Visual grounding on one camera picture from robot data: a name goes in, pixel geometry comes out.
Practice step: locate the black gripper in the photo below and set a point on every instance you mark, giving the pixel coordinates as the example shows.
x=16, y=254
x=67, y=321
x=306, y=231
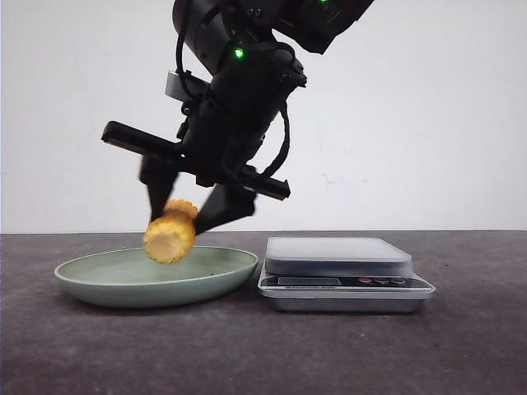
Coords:
x=215, y=145

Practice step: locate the yellow corn cob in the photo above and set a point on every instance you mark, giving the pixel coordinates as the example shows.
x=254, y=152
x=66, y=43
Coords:
x=170, y=237

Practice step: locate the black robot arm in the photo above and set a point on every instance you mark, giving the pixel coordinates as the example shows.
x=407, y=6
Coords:
x=249, y=67
x=314, y=24

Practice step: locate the light green plate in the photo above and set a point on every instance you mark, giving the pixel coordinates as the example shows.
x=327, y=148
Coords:
x=129, y=279

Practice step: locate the silver digital kitchen scale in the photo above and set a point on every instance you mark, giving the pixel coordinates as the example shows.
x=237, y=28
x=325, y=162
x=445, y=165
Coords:
x=341, y=274

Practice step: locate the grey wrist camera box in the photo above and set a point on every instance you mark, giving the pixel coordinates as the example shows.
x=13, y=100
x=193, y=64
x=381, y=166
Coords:
x=178, y=87

